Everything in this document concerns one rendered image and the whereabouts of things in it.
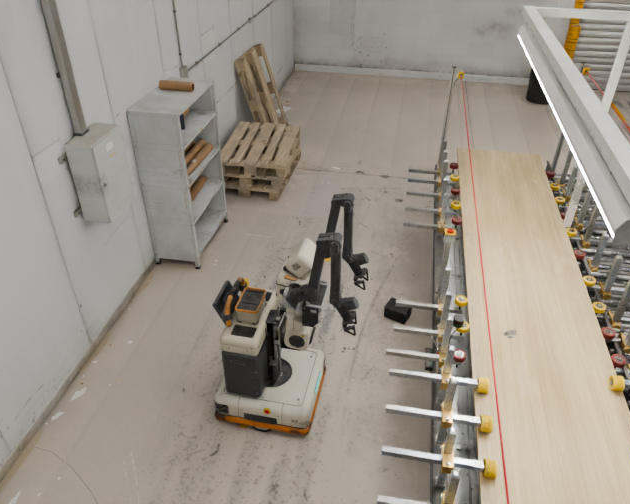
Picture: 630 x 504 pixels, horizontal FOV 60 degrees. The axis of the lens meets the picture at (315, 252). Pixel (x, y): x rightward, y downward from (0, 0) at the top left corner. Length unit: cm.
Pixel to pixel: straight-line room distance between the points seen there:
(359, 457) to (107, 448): 168
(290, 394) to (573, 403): 173
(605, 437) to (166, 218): 382
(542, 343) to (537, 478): 93
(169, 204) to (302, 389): 218
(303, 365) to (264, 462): 70
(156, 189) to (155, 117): 68
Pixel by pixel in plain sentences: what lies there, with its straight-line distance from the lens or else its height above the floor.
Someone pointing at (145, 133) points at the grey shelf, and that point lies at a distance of 486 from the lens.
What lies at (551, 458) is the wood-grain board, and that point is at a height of 90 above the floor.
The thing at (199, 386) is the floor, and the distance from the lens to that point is 431.
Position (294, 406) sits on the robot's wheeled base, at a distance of 375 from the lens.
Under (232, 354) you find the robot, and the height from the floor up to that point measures 68.
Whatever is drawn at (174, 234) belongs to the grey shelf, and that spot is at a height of 38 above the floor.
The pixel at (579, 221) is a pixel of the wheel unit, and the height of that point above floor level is 88.
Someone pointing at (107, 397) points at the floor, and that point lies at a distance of 442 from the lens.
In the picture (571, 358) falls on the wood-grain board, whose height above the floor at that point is 90.
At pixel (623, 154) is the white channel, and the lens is 199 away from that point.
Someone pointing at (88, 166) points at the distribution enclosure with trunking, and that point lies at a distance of 408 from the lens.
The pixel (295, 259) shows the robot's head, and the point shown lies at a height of 136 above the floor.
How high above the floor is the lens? 319
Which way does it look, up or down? 35 degrees down
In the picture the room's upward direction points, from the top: 1 degrees clockwise
